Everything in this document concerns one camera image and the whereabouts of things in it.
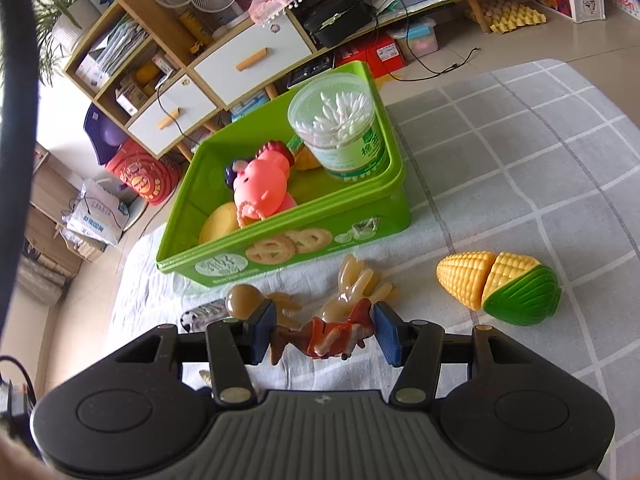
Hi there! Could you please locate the yellow toy corn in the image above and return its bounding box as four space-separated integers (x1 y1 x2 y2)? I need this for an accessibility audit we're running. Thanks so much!
436 251 562 327

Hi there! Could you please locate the clear plastic storage box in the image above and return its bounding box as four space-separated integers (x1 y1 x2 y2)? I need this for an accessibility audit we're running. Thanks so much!
387 16 440 58

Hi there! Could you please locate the grey checked cloth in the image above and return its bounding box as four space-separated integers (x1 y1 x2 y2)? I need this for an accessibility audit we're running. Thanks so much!
107 59 640 480

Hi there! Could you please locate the red bucket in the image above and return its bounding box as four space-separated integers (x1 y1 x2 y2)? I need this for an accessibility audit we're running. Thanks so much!
105 140 181 206

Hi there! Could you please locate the pink pig toy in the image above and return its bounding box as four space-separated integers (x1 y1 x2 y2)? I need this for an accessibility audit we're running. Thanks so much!
232 141 296 228

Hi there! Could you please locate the small white carton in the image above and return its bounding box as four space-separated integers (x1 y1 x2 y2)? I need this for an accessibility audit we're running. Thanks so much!
116 82 148 116

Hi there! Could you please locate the yellow round lid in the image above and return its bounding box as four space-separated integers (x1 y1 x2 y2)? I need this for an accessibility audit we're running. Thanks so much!
199 201 238 246

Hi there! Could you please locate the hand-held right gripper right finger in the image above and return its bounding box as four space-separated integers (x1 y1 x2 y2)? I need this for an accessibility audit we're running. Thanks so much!
372 301 546 408

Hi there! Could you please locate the yellow egg tray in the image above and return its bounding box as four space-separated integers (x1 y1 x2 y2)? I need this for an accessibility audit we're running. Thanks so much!
475 0 547 35

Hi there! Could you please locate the potted green plant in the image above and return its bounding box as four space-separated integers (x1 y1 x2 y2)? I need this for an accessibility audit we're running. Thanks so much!
27 0 101 86

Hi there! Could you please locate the purple bag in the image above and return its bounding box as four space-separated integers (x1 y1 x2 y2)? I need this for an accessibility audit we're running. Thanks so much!
83 102 128 166

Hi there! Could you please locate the green plastic storage box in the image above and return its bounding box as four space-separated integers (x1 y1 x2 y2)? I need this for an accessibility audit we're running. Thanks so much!
155 60 412 288

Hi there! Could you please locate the orange fox figurine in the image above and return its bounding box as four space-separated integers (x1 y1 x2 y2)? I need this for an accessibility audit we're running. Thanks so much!
270 299 376 366

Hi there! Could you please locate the clear cotton swab jar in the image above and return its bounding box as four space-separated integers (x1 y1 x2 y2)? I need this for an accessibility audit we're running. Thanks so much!
287 72 392 181

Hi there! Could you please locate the black power cable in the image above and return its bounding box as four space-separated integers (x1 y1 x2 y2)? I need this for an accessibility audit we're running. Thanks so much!
387 0 482 82

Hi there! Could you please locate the white drawer with wooden handle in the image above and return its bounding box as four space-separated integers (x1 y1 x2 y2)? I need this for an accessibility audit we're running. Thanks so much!
125 72 219 157
192 12 315 110

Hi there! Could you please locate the white plastic crate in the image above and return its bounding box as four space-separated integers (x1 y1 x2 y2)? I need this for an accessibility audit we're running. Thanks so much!
532 0 606 23

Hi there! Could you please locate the red box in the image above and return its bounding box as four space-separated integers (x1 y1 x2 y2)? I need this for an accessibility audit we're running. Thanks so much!
334 30 406 78

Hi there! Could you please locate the brown squid toy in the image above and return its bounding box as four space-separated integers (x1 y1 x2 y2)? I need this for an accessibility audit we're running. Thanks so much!
320 255 401 323

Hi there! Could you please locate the wooden tv cabinet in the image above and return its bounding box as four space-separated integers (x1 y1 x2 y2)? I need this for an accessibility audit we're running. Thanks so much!
64 0 640 161

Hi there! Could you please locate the black bag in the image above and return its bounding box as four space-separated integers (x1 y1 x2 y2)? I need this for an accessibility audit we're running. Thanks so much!
302 0 376 50

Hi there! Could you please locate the yellow can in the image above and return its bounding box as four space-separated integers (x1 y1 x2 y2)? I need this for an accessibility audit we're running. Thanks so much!
180 10 213 43

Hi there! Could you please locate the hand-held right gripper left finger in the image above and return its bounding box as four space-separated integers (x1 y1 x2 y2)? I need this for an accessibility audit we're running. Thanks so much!
102 301 279 408

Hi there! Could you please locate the brown octopus toy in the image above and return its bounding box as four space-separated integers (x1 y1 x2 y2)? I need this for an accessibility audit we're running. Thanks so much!
225 284 303 331

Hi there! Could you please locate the white shopping bag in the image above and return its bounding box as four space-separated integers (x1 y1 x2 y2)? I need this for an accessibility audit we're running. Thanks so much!
62 178 133 247

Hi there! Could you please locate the stack of papers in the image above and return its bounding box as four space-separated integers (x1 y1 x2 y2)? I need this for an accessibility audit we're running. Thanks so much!
75 17 151 88

